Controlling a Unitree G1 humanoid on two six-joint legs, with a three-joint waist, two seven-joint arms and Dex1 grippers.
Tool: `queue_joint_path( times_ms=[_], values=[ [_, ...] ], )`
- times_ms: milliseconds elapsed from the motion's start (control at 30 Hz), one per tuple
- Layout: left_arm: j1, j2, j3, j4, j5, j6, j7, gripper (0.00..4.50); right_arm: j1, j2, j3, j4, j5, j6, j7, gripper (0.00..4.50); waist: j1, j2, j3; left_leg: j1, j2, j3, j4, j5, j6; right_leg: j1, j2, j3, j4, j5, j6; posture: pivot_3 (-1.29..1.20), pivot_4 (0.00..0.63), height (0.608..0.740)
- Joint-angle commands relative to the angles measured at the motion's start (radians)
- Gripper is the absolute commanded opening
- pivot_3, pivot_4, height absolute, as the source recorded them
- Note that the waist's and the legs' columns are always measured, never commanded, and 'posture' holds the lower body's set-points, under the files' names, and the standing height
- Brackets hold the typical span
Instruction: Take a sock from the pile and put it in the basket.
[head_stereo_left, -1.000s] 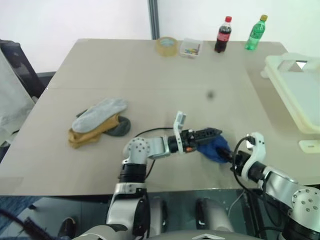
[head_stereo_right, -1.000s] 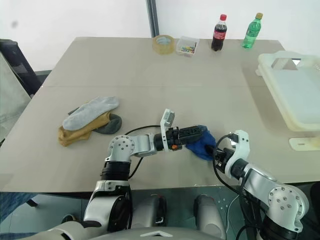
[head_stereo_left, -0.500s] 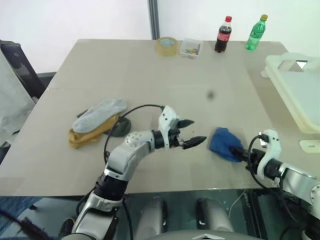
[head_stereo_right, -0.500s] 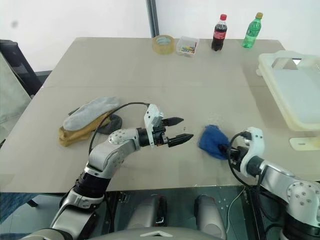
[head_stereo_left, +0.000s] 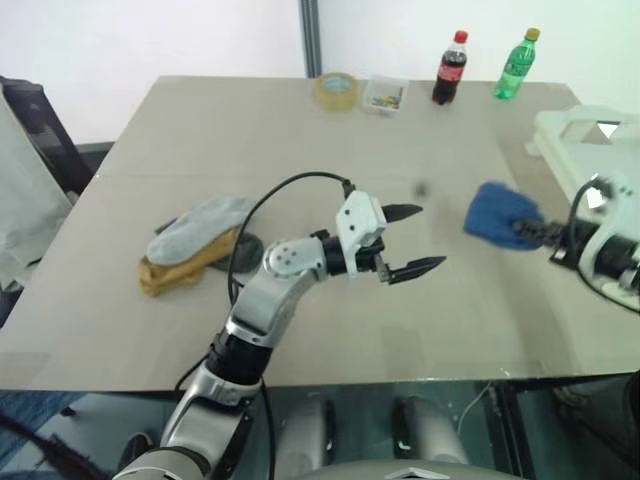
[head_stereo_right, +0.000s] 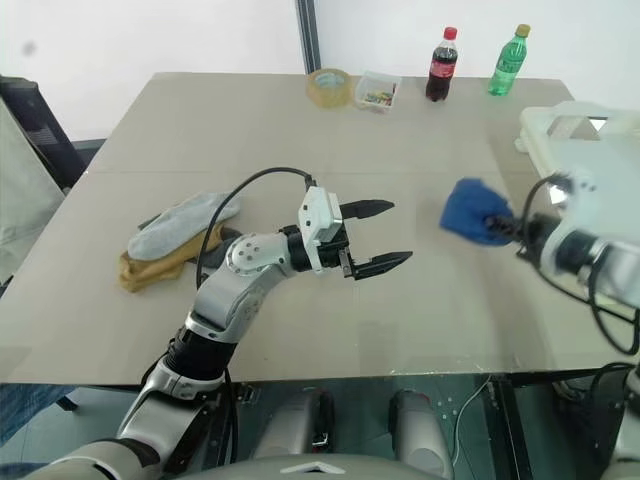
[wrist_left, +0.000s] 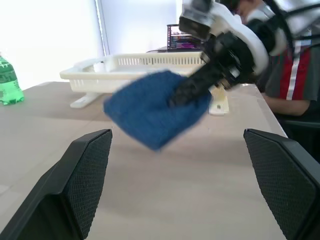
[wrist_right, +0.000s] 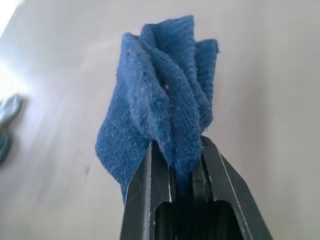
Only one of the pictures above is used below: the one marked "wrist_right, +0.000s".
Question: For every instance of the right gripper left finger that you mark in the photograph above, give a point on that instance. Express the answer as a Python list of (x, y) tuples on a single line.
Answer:
[(140, 200)]

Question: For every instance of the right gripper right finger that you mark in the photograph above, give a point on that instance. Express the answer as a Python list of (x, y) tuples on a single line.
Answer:
[(225, 200)]

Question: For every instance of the blue sock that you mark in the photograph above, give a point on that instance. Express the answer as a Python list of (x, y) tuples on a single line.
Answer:
[(162, 100)]

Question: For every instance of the blurry grey object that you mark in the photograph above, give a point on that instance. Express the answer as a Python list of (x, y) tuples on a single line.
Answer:
[(10, 107)]

